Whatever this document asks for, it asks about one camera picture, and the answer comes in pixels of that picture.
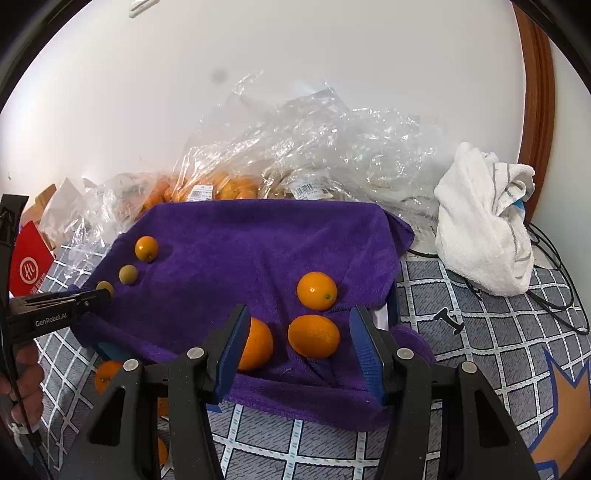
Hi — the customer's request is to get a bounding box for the black cable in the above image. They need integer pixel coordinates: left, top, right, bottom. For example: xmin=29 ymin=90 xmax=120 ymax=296
xmin=406 ymin=222 xmax=591 ymax=335

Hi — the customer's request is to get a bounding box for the small crumpled clear plastic bag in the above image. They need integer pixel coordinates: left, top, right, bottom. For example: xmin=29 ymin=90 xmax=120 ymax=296
xmin=69 ymin=171 xmax=176 ymax=259

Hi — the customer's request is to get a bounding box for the person's left hand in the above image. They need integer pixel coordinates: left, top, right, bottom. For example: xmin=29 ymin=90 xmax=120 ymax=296
xmin=0 ymin=344 xmax=45 ymax=425

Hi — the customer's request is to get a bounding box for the brown paper bag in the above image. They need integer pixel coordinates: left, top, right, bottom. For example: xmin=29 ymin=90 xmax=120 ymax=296
xmin=21 ymin=185 xmax=58 ymax=232

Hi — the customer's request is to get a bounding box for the clear bag with beige contents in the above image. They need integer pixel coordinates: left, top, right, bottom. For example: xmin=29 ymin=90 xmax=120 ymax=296
xmin=261 ymin=166 xmax=393 ymax=204

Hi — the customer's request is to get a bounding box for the checked bed sheet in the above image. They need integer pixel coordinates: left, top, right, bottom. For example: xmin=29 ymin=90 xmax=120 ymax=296
xmin=9 ymin=240 xmax=591 ymax=480

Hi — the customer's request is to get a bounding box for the white plastic bag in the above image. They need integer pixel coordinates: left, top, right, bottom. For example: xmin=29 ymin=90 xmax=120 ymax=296
xmin=39 ymin=178 xmax=93 ymax=250

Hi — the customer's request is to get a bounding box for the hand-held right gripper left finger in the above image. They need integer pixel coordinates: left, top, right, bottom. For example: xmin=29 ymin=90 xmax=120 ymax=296
xmin=58 ymin=304 xmax=251 ymax=480

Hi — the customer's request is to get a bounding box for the purple towel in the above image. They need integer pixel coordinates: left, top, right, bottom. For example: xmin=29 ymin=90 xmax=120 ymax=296
xmin=69 ymin=199 xmax=435 ymax=432

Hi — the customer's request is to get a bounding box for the red paper bag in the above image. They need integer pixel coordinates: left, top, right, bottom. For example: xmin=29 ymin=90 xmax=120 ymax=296
xmin=9 ymin=220 xmax=56 ymax=296

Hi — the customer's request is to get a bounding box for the large crumpled clear plastic bag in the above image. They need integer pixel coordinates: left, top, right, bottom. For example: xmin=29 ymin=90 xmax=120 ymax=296
xmin=175 ymin=69 xmax=444 ymax=232

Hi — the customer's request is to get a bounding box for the clear bag of oranges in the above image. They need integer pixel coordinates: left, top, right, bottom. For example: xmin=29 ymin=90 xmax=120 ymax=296
xmin=171 ymin=168 xmax=264 ymax=204

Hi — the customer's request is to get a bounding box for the white cloth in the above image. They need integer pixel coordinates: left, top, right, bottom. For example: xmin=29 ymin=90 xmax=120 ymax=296
xmin=434 ymin=142 xmax=536 ymax=297

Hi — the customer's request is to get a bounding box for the brown wooden door frame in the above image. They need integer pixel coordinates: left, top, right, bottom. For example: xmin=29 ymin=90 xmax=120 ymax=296
xmin=512 ymin=4 xmax=556 ymax=217

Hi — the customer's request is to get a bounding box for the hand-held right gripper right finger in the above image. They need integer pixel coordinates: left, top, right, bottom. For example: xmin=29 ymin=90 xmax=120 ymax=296
xmin=349 ymin=307 xmax=541 ymax=480

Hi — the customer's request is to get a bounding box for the small orange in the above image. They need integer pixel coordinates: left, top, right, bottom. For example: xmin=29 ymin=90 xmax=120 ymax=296
xmin=134 ymin=235 xmax=159 ymax=264

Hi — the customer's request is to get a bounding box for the small black clip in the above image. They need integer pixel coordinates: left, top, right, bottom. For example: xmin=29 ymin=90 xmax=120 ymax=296
xmin=434 ymin=307 xmax=465 ymax=335

